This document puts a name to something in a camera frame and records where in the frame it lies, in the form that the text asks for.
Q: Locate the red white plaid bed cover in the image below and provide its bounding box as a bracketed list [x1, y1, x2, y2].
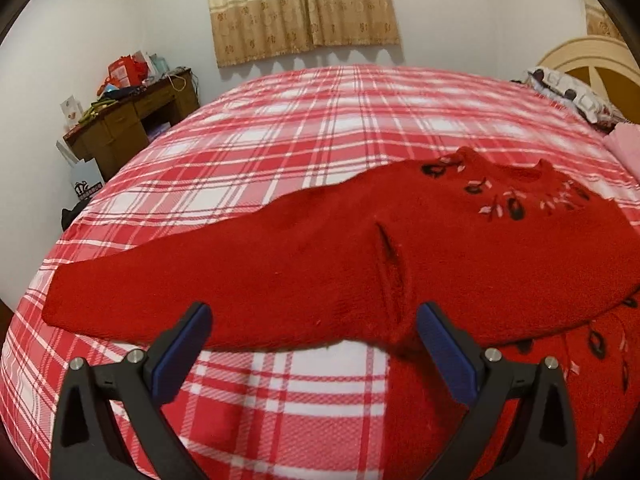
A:
[1, 65, 639, 479]

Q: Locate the white card on desk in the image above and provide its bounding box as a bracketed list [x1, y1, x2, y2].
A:
[61, 96, 84, 131]

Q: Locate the black bag on floor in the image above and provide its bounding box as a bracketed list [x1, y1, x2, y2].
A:
[61, 197, 91, 232]

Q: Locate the white paper bag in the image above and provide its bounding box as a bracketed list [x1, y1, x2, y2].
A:
[56, 140, 105, 200]

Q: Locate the cream wooden headboard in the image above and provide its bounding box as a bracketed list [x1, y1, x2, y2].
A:
[539, 36, 639, 124]

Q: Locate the red gift box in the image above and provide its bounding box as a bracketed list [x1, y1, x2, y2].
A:
[96, 55, 149, 96]

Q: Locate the beige curtain by headboard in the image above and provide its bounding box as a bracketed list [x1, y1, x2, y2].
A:
[582, 0, 624, 41]

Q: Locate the grey white patterned pillow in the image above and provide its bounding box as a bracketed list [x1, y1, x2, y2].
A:
[525, 66, 627, 129]

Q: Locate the dark wooden desk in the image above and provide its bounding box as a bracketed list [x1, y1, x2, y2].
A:
[63, 68, 200, 180]

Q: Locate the red knitted sweater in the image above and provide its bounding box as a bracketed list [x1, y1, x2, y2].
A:
[42, 148, 639, 479]

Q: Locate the pink floral pillow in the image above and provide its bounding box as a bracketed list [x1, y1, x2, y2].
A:
[603, 122, 640, 181]

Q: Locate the beige curtain on window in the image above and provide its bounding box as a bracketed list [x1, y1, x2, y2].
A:
[208, 0, 400, 67]

